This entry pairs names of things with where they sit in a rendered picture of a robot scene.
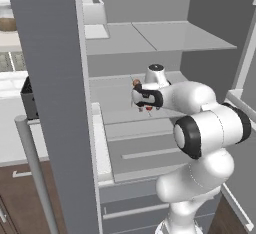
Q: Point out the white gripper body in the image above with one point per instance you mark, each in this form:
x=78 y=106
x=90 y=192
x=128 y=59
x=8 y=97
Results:
x=136 y=97

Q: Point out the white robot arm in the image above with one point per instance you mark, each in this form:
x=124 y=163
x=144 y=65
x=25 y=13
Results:
x=206 y=131

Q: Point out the red strawberry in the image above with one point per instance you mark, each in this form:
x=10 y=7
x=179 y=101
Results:
x=148 y=109

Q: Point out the grey fridge crisper drawer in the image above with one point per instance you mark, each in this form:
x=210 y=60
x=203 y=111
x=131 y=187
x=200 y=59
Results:
x=146 y=154

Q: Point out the wide glass fridge shelf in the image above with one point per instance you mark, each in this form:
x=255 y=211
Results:
x=160 y=38

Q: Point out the grey fridge body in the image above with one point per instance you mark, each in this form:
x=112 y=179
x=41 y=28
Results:
x=150 y=1

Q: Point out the grey fridge door with rails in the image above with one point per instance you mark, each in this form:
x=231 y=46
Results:
x=243 y=61

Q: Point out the small brown food item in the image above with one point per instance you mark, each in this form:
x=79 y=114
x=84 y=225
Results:
x=136 y=82

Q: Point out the long white door bin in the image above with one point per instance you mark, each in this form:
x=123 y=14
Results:
x=101 y=144

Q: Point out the grey freezer drawer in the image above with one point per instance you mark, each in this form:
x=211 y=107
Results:
x=133 y=198

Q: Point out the small white door bin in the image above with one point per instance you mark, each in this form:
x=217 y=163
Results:
x=95 y=14

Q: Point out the dark grey box appliance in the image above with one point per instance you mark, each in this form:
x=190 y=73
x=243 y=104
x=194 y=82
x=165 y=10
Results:
x=29 y=99

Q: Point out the wooden bowl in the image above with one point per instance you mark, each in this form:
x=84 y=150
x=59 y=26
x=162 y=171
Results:
x=7 y=24

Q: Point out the brown cupboard run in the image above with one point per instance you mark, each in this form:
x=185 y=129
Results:
x=23 y=201

